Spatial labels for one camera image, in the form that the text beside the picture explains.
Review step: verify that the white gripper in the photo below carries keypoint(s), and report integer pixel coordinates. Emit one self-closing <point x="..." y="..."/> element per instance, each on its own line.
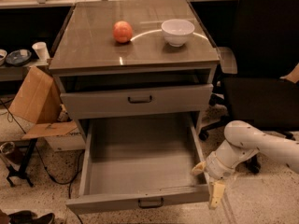
<point x="215" y="166"/>

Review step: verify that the grey drawer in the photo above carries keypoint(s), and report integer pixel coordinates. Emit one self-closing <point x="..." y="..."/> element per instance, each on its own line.
<point x="121" y="103"/>
<point x="140" y="162"/>

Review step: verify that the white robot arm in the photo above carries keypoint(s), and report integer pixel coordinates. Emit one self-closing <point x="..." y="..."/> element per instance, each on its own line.
<point x="242" y="142"/>

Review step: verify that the grey top drawer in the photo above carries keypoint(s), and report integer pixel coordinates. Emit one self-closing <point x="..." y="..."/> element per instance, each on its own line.
<point x="121" y="103"/>

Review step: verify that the grey drawer cabinet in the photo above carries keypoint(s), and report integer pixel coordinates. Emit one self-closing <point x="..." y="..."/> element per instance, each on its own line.
<point x="88" y="57"/>

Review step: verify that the black office chair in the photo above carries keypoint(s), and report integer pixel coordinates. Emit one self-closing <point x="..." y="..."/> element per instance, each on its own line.
<point x="259" y="78"/>

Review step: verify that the red apple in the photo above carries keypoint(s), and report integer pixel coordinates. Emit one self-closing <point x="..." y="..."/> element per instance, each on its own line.
<point x="122" y="31"/>

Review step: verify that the brown cardboard box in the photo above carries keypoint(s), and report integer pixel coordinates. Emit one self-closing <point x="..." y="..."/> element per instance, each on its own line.
<point x="38" y="101"/>

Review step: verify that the dark sneaker shoe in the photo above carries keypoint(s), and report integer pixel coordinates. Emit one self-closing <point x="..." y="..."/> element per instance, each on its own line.
<point x="28" y="217"/>

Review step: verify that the black stand with red cup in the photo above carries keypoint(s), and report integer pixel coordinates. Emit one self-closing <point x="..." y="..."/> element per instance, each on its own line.
<point x="17" y="161"/>

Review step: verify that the brown trouser leg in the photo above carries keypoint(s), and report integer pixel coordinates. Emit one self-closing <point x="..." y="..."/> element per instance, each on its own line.
<point x="4" y="218"/>

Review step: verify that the white paper cup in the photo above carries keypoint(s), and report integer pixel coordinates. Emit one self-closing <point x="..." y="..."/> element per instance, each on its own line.
<point x="41" y="50"/>

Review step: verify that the dark blue plate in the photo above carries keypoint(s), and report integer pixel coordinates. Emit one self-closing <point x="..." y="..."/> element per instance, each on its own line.
<point x="19" y="57"/>

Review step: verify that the low grey side shelf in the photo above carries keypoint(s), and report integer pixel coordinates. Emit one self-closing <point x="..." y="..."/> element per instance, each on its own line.
<point x="13" y="73"/>

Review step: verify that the white bowl at left edge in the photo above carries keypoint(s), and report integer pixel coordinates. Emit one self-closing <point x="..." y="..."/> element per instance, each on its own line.
<point x="3" y="55"/>

